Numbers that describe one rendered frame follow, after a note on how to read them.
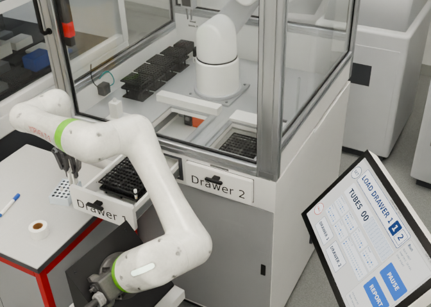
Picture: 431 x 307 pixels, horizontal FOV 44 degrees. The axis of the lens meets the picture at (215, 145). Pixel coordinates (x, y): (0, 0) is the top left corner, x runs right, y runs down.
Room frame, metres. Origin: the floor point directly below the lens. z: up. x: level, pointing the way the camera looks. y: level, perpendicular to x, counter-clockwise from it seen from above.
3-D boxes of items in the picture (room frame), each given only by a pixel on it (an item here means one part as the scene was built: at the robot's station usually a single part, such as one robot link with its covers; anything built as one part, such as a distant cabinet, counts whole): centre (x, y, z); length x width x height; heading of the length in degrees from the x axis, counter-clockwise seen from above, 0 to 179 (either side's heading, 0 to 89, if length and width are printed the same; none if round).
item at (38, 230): (1.52, 0.68, 0.78); 0.07 x 0.07 x 0.04
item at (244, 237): (2.20, -0.01, 0.40); 1.03 x 0.95 x 0.80; 61
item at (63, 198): (1.74, 0.62, 0.78); 0.12 x 0.08 x 0.04; 165
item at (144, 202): (1.71, 0.32, 0.86); 0.40 x 0.26 x 0.06; 151
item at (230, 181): (1.65, -0.01, 0.87); 0.29 x 0.02 x 0.11; 61
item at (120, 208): (1.53, 0.42, 0.87); 0.29 x 0.02 x 0.11; 61
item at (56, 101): (1.76, 0.59, 1.17); 0.13 x 0.11 x 0.14; 135
